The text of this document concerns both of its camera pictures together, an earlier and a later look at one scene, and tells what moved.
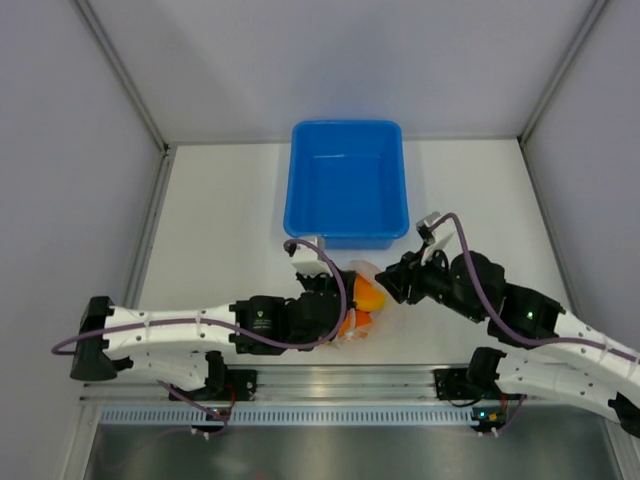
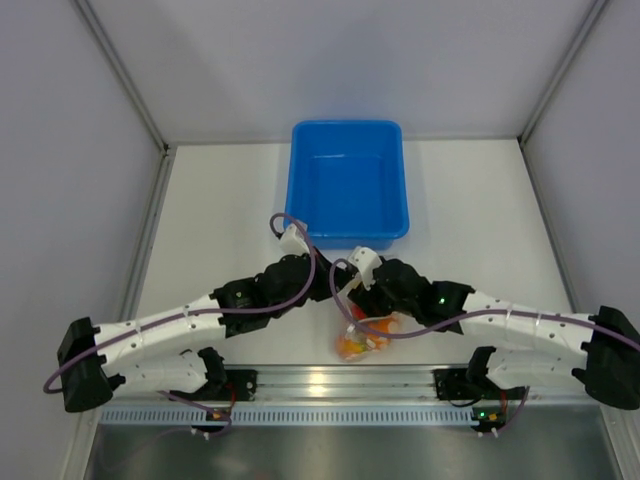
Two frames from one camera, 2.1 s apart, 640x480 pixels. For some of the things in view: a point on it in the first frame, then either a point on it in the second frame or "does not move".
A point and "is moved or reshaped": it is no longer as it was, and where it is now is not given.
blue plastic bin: [346, 183] does not move
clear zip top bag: [370, 302] is moved or reshaped
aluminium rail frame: [309, 383] does not move
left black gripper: [330, 281] → [323, 266]
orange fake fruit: [358, 319] → [381, 325]
